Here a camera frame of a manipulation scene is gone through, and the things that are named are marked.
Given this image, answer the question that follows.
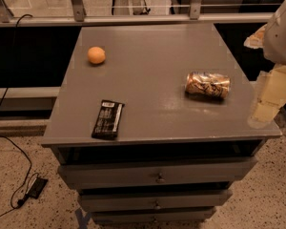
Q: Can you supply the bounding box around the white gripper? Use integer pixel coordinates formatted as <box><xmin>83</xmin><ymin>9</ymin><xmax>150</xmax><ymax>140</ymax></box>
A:
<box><xmin>244</xmin><ymin>0</ymin><xmax>286</xmax><ymax>129</ymax></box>

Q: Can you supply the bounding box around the orange soda can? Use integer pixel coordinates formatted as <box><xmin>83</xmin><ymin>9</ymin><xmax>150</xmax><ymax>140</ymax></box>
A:
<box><xmin>185</xmin><ymin>72</ymin><xmax>231</xmax><ymax>99</ymax></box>

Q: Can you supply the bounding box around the top grey drawer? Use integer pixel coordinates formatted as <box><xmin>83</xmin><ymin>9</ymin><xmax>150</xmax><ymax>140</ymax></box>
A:
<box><xmin>58</xmin><ymin>156</ymin><xmax>257</xmax><ymax>190</ymax></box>

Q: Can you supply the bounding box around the grey drawer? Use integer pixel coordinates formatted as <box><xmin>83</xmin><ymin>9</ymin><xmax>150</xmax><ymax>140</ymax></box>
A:
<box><xmin>58</xmin><ymin>156</ymin><xmax>257</xmax><ymax>190</ymax></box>
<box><xmin>92</xmin><ymin>207</ymin><xmax>215</xmax><ymax>224</ymax></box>
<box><xmin>79</xmin><ymin>190</ymin><xmax>233</xmax><ymax>212</ymax></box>

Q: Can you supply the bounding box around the grey drawer cabinet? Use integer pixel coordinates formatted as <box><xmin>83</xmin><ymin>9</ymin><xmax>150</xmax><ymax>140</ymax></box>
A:
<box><xmin>40</xmin><ymin>23</ymin><xmax>283</xmax><ymax>226</ymax></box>

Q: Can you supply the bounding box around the bottom grey drawer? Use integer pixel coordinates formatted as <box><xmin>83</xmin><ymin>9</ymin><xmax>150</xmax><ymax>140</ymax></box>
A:
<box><xmin>92</xmin><ymin>207</ymin><xmax>215</xmax><ymax>224</ymax></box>

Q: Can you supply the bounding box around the orange fruit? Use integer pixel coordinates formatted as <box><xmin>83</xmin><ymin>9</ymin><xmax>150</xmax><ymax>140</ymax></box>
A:
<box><xmin>88</xmin><ymin>47</ymin><xmax>106</xmax><ymax>64</ymax></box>

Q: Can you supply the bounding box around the middle grey drawer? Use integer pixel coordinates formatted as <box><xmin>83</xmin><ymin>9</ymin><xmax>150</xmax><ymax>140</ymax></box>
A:
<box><xmin>79</xmin><ymin>190</ymin><xmax>233</xmax><ymax>212</ymax></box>

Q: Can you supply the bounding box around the black power adapter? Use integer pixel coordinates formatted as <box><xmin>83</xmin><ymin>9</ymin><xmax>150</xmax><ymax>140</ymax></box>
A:
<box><xmin>26</xmin><ymin>177</ymin><xmax>48</xmax><ymax>199</ymax></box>

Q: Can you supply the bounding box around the grey metal railing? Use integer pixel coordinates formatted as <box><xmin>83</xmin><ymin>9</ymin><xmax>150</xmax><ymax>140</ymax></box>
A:
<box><xmin>0</xmin><ymin>0</ymin><xmax>283</xmax><ymax>27</ymax></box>

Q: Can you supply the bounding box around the black floor cable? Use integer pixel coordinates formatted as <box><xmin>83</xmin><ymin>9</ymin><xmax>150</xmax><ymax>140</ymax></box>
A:
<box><xmin>0</xmin><ymin>13</ymin><xmax>39</xmax><ymax>223</ymax></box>

